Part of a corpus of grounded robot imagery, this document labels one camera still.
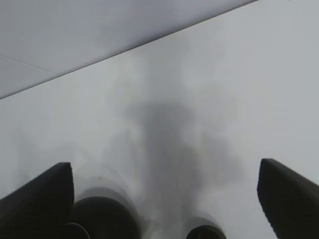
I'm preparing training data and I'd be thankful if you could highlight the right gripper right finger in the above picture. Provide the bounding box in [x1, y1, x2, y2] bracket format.
[257, 159, 319, 239]

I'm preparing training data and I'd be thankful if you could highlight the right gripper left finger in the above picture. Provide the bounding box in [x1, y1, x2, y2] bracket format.
[0, 162, 74, 239]

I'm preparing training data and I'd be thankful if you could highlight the black round teapot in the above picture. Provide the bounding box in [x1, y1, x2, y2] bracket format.
[61, 197, 141, 239]

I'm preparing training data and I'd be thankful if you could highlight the small black teacup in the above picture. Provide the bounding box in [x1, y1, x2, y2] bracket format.
[186, 225, 226, 239]

